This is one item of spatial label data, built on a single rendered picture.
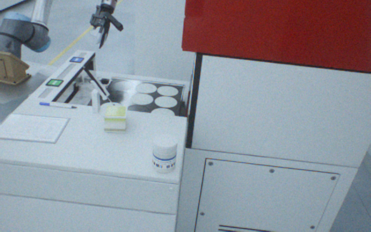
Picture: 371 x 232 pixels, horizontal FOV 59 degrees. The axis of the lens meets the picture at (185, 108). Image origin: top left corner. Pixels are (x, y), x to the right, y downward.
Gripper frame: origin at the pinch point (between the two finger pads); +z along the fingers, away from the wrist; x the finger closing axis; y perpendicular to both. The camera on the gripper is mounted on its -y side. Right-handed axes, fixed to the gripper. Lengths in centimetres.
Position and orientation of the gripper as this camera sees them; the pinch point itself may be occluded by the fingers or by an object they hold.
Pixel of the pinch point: (99, 44)
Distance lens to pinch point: 170.9
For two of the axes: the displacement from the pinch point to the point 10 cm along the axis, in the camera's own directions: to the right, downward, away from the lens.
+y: -9.7, -2.2, 0.4
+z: -2.2, 9.5, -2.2
